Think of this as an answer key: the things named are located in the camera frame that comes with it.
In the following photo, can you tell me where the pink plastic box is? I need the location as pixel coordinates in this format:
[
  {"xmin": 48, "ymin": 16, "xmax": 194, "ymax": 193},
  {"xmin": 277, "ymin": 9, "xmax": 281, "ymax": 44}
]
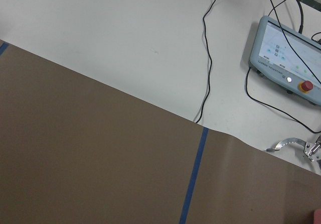
[{"xmin": 313, "ymin": 209, "xmax": 321, "ymax": 224}]

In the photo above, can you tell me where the teach pendant with red button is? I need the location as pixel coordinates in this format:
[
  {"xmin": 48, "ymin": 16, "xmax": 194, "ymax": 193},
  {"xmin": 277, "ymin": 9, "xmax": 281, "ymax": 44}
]
[{"xmin": 249, "ymin": 16, "xmax": 320, "ymax": 105}]

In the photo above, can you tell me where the teach pendant black cable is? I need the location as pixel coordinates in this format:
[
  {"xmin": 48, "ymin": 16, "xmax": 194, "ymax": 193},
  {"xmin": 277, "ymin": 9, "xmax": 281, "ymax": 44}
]
[{"xmin": 245, "ymin": 67, "xmax": 321, "ymax": 134}]

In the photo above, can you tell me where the thin black table cable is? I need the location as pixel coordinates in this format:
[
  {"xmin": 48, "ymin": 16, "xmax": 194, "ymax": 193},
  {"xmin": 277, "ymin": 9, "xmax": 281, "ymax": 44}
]
[{"xmin": 194, "ymin": 0, "xmax": 226, "ymax": 124}]

